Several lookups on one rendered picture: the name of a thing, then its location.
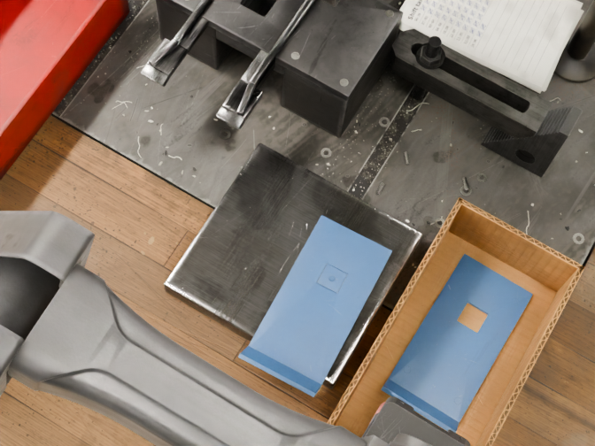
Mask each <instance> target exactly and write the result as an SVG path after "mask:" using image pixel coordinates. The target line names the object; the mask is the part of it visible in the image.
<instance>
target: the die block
mask: <svg viewBox="0 0 595 446"><path fill-rule="evenodd" d="M275 2H276V0H246V1H245V3H244V4H243V6H245V7H247V8H248V9H250V10H252V11H254V12H256V13H258V12H259V11H260V9H261V8H262V6H263V5H264V4H267V5H269V6H271V7H273V5H274V4H275ZM156 7H157V14H158V28H159V36H160V39H161V40H164V39H165V38H166V39H167V40H169V41H172V40H173V39H174V37H175V36H176V35H177V33H178V32H179V31H180V29H181V28H182V26H183V25H184V23H185V22H186V21H187V19H188V18H189V16H190V15H188V14H187V13H185V12H182V11H181V10H179V9H177V8H175V7H173V6H172V5H171V4H168V3H166V2H164V1H163V0H156ZM400 22H401V20H400ZM400 22H399V23H398V25H397V27H396V28H395V30H394V31H393V33H392V34H391V36H390V38H389V40H388V41H387V42H386V43H385V45H384V46H383V48H382V50H381V51H380V53H379V54H378V56H377V57H376V59H375V61H374V63H373V64H372V65H371V66H370V68H369V69H368V71H367V73H366V74H365V76H364V77H363V79H362V81H361V82H360V84H359V85H358V87H357V88H356V89H355V91H354V92H353V94H352V96H351V97H350V99H349V100H348V102H346V101H344V100H343V99H342V98H340V97H338V96H335V95H333V94H332V93H330V92H328V91H327V90H325V89H324V88H321V87H319V86H317V85H315V84H314V83H312V82H310V81H308V80H307V79H305V78H303V77H301V76H299V75H297V74H296V73H293V72H292V71H290V70H289V69H287V68H285V67H283V66H281V65H279V64H277V63H275V68H274V70H275V71H276V72H278V73H280V74H283V81H282V101H281V106H282V107H284V108H286V109H287V110H289V111H291V112H294V113H295V114H297V115H298V116H300V117H302V118H303V119H306V120H308V121H310V122H311V123H313V124H314V125H316V126H318V127H320V128H322V129H324V130H326V131H327V132H329V133H331V134H333V135H334V136H336V137H338V138H340V137H341V136H342V135H343V133H344V131H345V129H346V128H347V127H348V126H349V124H350V123H351V121H352V119H353V117H354V116H355V114H356V113H357V111H358V110H359V108H360V106H361V105H362V104H363V102H364V101H365V99H366V98H367V96H368V94H369V93H370V91H371V89H372V88H373V86H374V85H375V84H376V82H377V81H378V79H379V78H380V76H381V74H382V73H383V71H384V69H385V68H386V66H387V65H388V63H389V62H390V50H391V46H392V44H393V43H394V42H395V40H396V39H397V35H398V30H399V26H400ZM233 48H234V49H236V50H239V51H240V52H242V53H243V54H245V55H247V56H249V57H250V58H253V59H255V57H256V56H257V55H258V52H256V51H254V50H252V49H250V48H248V47H246V46H244V45H243V44H241V43H239V42H237V41H235V40H234V39H232V38H230V37H228V36H226V35H224V34H223V33H221V32H219V31H217V30H216V29H214V28H212V27H209V26H208V27H207V28H206V30H205V31H204V32H203V33H202V34H201V36H200V37H199V38H198V40H197V42H196V43H195V44H194V46H193V47H192V48H191V50H190V51H189V53H187V54H189V55H191V56H192V57H193V58H196V59H198V60H199V61H201V62H203V63H205V64H207V65H208V66H210V67H212V68H214V69H215V70H218V68H219V67H220V65H221V64H222V62H223V61H224V60H225V58H226V57H227V55H228V54H229V52H230V51H231V50H232V49H233Z"/></svg>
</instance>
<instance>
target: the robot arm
mask: <svg viewBox="0 0 595 446"><path fill-rule="evenodd" d="M94 237H95V235H94V234H93V233H92V232H91V231H89V230H88V229H87V228H85V227H83V226H81V225H80V224H78V223H76V222H75V221H73V220H72V219H69V218H68V217H66V216H64V215H62V214H60V213H58V212H55V211H0V396H1V395H2V394H3V392H4V390H5V389H6V385H7V384H8V383H9V381H10V380H11V378H13V379H15V380H17V381H19V382H21V383H22V384H24V385H26V386H27V387H29V388H31V389H32V390H34V391H38V390H40V391H42V392H46V393H49V394H52V395H54V396H59V397H62V398H64V399H67V400H69V401H72V402H75V403H77V404H80V405H82V406H85V407H87V408H89V409H91V410H93V411H96V412H98V413H100V414H102V415H104V416H105V417H107V418H109V419H112V420H114V421H116V422H118V423H119V424H121V425H122V426H124V427H126V428H128V429H129V430H131V431H133V432H134V433H136V434H138V435H140V436H141V437H142V438H144V439H145V440H147V441H149V442H151V443H153V444H154V445H156V446H470V443H469V441H468V440H467V439H465V438H463V437H462V436H460V435H459V434H456V433H455V432H453V431H452V430H450V429H448V431H445V430H443V429H442V428H441V427H439V426H437V425H435V424H434V423H432V422H430V421H429V420H427V419H425V418H423V417H422V416H421V415H419V414H418V413H416V412H414V411H413V410H414V408H413V407H412V406H411V405H409V404H407V403H405V402H403V401H402V400H400V399H398V398H397V397H394V396H392V397H389V398H388V399H387V400H386V402H384V403H382V404H381V405H380V406H379V408H378V410H377V411H376V413H375V415H374V417H373V418H372V419H371V421H370V423H369V425H368V427H367V429H366V431H365V433H364V434H363V435H362V437H361V438H360V437H358V436H357V435H355V434H354V433H352V432H350V431H349V430H347V429H346V428H344V427H341V426H334V425H330V424H328V423H325V422H322V421H319V420H317V419H312V418H310V417H307V416H306V415H303V414H300V413H298V412H296V411H293V410H291V409H289V408H286V407H284V406H282V405H280V404H278V403H276V402H274V401H272V400H270V399H268V398H266V397H265V396H262V395H261V394H259V393H257V392H256V391H254V390H252V389H251V388H248V387H247V386H245V385H244V384H243V383H241V382H240V381H237V380H236V379H234V378H233V377H231V376H229V375H228V374H226V373H224V372H222V371H221V370H220V369H218V368H217V367H215V366H213V365H211V364H210V363H208V362H206V361H205V360H203V359H202V358H200V357H199V356H197V355H195V354H194V353H192V352H190V351H189V350H187V349H185V348H183V347H182V346H181V345H180V344H178V343H176V342H174V341H173V340H171V339H170V338H168V337H167V336H165V335H164V334H162V333H161V332H159V331H158V330H157V329H156V328H155V327H153V326H152V325H151V324H149V323H148V322H147V321H146V320H144V319H143V318H142V317H140V316H139V315H138V314H137V313H136V312H134V311H133V310H132V309H131V308H130V307H129V306H128V305H126V304H125V303H124V302H123V301H122V300H121V299H120V298H119V297H118V296H117V295H116V294H115V293H114V292H113V291H112V290H111V289H110V288H109V287H108V286H107V285H106V283H105V281H104V279H102V278H101V277H99V276H97V275H96V274H94V273H92V272H91V271H90V270H88V269H86V268H85V265H86V262H87V259H88V256H89V252H90V248H91V245H92V242H93V240H94Z"/></svg>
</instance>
